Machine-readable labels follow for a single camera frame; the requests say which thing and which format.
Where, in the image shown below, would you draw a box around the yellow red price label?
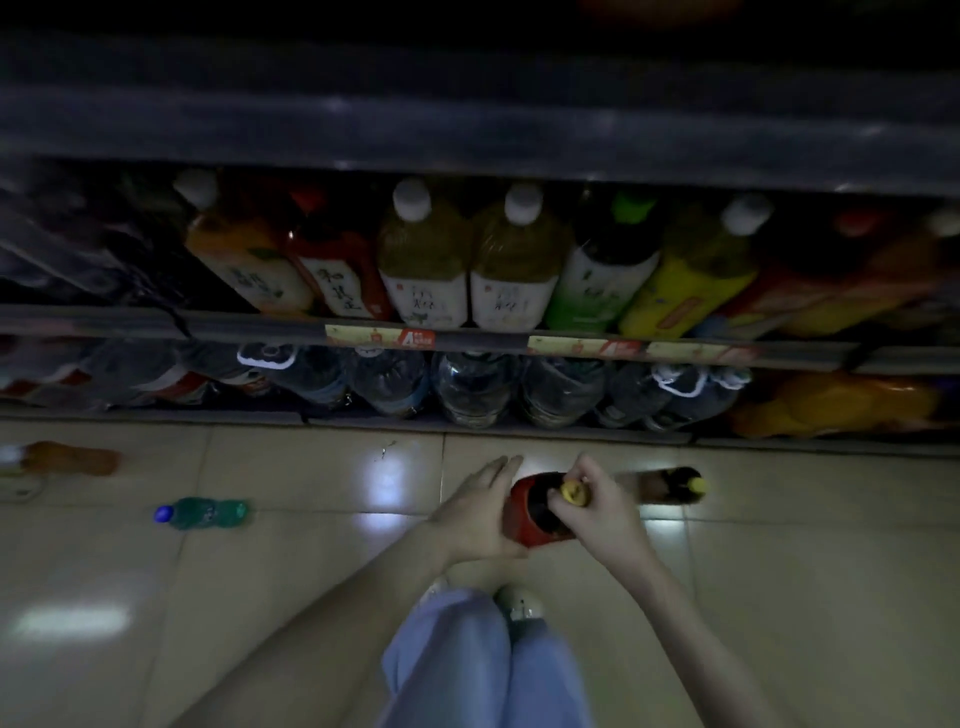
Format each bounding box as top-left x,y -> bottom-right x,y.
323,323 -> 438,350
527,335 -> 759,365

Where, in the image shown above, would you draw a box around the person's right forearm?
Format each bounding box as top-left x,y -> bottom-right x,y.
614,558 -> 781,728

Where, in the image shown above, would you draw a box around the large dark plum drink bottle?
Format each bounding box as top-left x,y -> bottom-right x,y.
502,470 -> 594,547

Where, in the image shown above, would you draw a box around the person's left hand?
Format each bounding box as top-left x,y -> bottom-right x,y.
425,453 -> 528,569

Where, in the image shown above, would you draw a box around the blue-capped green bottle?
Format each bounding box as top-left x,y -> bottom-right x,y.
153,496 -> 253,532

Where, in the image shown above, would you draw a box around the green-capped dark bottle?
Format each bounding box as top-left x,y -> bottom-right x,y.
543,191 -> 665,335

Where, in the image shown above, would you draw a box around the person's left forearm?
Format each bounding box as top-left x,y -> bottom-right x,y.
172,524 -> 466,728

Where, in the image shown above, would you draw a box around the dark bottle yellow cap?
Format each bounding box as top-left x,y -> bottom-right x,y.
614,466 -> 710,508

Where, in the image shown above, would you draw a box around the person's grey trousers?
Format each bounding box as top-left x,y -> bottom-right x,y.
378,588 -> 594,728

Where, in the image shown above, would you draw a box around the pack of orange soda bottles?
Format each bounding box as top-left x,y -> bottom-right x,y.
731,371 -> 943,440

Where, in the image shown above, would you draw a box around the person's right hand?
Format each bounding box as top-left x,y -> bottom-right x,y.
547,452 -> 661,580

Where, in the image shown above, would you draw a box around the orange tea bottle white cap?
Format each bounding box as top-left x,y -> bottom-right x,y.
0,440 -> 121,479

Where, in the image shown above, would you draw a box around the olive tea bottle white cap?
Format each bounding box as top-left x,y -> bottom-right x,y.
468,182 -> 568,335
374,178 -> 472,331

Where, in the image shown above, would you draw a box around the bottles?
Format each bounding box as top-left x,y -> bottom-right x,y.
0,164 -> 960,346

